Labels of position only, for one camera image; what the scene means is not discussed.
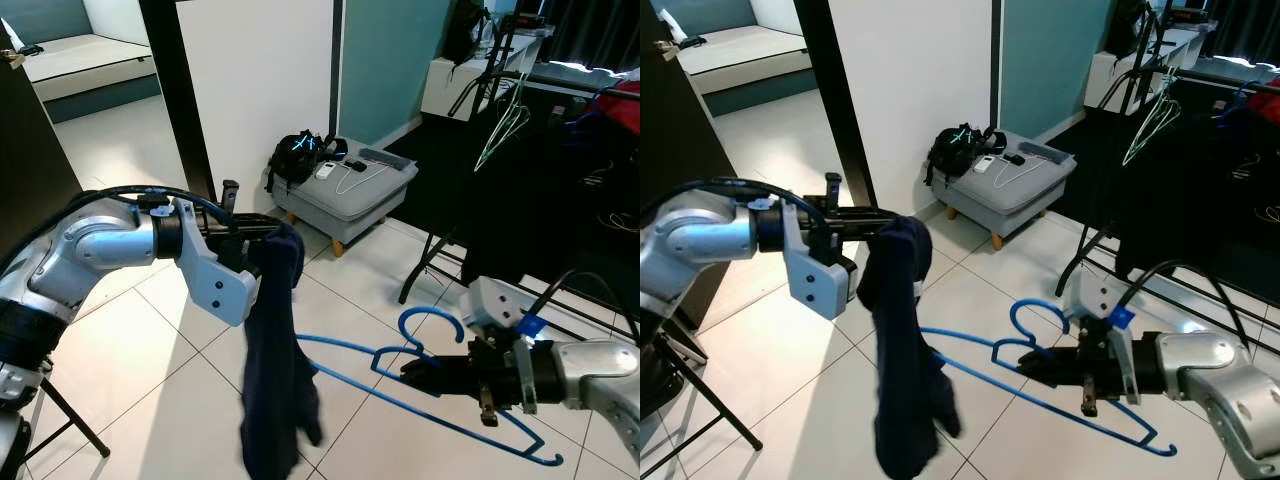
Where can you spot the grey ottoman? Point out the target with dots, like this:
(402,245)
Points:
(1010,192)
(350,200)

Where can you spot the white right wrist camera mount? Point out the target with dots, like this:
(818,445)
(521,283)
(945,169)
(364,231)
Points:
(1090,295)
(490,305)

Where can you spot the black folding stand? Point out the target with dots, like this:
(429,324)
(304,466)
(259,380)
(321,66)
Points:
(700,385)
(75,420)

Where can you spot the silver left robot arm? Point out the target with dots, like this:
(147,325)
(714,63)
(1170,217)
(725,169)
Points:
(90,240)
(700,235)

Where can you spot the blue plastic hanger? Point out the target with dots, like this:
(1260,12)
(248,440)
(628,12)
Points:
(420,311)
(1030,303)

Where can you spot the black metal clothes rack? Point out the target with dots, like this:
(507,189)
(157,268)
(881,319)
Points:
(1082,262)
(424,267)

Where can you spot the dark wooden door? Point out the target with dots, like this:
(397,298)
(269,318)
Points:
(675,130)
(30,140)

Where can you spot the white remote control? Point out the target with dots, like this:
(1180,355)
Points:
(986,164)
(326,171)

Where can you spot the black backpack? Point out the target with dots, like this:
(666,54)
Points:
(465,30)
(1128,28)

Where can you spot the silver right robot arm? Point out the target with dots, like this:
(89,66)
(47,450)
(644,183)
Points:
(1210,370)
(595,370)

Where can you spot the navy blue shirt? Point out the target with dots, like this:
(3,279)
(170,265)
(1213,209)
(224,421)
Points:
(275,380)
(905,380)

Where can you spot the black curtain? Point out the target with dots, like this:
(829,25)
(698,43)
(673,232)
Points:
(1250,25)
(600,30)

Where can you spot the white cushioned bench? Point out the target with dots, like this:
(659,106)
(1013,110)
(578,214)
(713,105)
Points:
(90,60)
(745,50)

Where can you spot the white shelf unit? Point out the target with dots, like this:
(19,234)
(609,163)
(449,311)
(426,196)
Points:
(445,90)
(1105,80)

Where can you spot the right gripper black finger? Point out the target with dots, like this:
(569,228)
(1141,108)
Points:
(440,381)
(1055,357)
(1050,375)
(445,364)

